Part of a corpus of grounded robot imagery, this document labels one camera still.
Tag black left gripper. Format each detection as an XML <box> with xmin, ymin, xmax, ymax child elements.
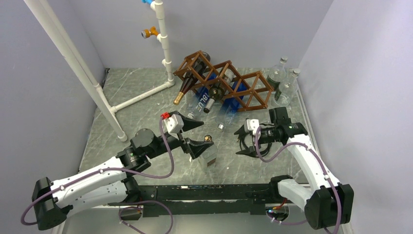
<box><xmin>147</xmin><ymin>114</ymin><xmax>213</xmax><ymax>159</ymax></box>

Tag clear white labelled bottle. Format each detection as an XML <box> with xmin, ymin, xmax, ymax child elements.
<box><xmin>274</xmin><ymin>68</ymin><xmax>301</xmax><ymax>107</ymax></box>

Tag dark red wine bottle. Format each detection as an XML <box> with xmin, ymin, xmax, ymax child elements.
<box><xmin>173</xmin><ymin>51</ymin><xmax>210</xmax><ymax>105</ymax></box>

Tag round clear glass bottle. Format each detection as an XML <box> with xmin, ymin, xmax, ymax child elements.
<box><xmin>266</xmin><ymin>56</ymin><xmax>288</xmax><ymax>91</ymax></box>

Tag black labelled whisky bottle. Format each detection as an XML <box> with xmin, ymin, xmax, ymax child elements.
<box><xmin>198</xmin><ymin>135</ymin><xmax>218</xmax><ymax>169</ymax></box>

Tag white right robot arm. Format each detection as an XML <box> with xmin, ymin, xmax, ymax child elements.
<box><xmin>234</xmin><ymin>107</ymin><xmax>354</xmax><ymax>234</ymax></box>

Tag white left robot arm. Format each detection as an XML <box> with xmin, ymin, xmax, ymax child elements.
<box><xmin>29</xmin><ymin>111</ymin><xmax>214</xmax><ymax>231</ymax></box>

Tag blue labelled clear bottle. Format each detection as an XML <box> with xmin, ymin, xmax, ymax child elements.
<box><xmin>187</xmin><ymin>86</ymin><xmax>209</xmax><ymax>119</ymax></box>

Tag green wine bottle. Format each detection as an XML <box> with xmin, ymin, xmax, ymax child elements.
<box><xmin>203</xmin><ymin>82</ymin><xmax>226</xmax><ymax>113</ymax></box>

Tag brown wooden wine rack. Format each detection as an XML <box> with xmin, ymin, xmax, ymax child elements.
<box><xmin>189</xmin><ymin>60</ymin><xmax>273</xmax><ymax>112</ymax></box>

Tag orange pipe fitting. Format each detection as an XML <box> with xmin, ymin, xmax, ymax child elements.
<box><xmin>141</xmin><ymin>26</ymin><xmax>159</xmax><ymax>39</ymax></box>

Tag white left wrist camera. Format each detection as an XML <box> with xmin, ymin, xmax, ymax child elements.
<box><xmin>161</xmin><ymin>112</ymin><xmax>184</xmax><ymax>135</ymax></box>

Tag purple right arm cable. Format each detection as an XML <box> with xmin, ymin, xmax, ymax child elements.
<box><xmin>255</xmin><ymin>126</ymin><xmax>342</xmax><ymax>234</ymax></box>

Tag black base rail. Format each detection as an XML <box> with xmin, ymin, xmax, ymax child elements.
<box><xmin>106</xmin><ymin>183</ymin><xmax>291</xmax><ymax>217</ymax></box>

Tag white pvc pipe frame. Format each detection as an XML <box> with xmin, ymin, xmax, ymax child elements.
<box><xmin>25</xmin><ymin>0</ymin><xmax>175</xmax><ymax>142</ymax></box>

